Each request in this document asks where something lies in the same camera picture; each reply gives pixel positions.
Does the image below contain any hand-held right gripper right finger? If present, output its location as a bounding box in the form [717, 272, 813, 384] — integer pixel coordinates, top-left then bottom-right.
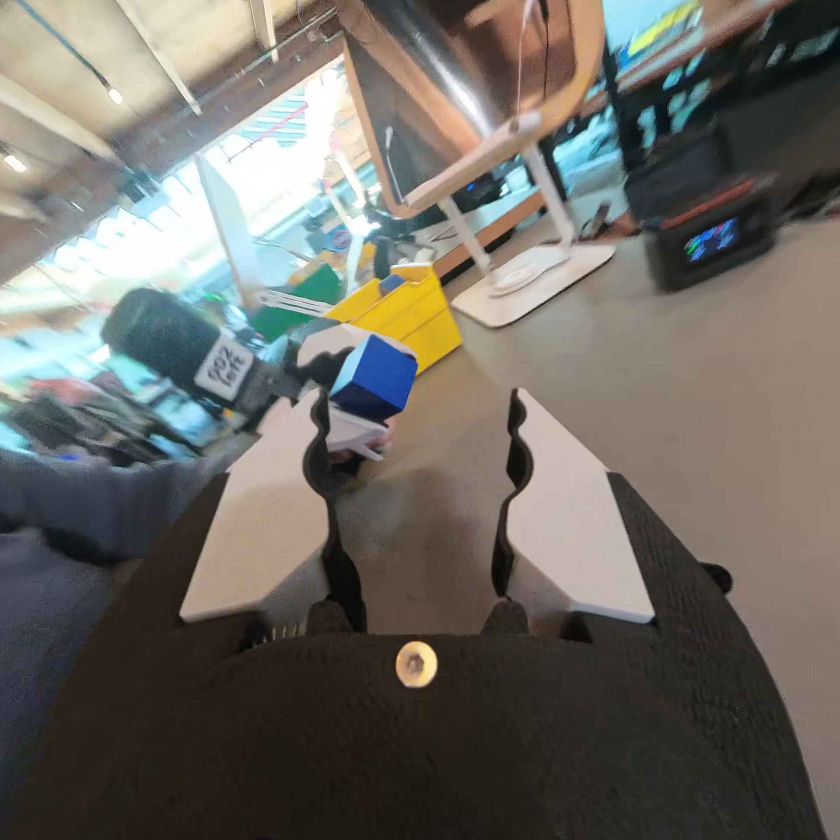
[491, 387, 657, 632]

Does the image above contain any person's left forearm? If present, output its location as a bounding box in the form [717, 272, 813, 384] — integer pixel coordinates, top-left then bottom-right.
[0, 433, 263, 567]

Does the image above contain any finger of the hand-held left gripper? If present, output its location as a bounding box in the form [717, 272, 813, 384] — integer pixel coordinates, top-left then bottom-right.
[294, 323, 376, 389]
[325, 402, 391, 463]

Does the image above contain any black device with screen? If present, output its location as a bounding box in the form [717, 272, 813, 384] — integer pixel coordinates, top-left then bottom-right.
[645, 176, 783, 294]

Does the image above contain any wood-framed mirror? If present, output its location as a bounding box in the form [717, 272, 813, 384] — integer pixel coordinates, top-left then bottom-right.
[340, 0, 606, 221]

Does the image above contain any blue cube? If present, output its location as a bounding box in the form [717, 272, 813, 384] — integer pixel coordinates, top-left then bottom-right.
[328, 333, 420, 421]

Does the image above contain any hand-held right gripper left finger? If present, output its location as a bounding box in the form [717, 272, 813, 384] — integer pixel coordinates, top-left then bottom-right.
[178, 387, 368, 634]

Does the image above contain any yellow bin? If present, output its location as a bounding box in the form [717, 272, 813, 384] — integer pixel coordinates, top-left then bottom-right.
[325, 262, 464, 376]

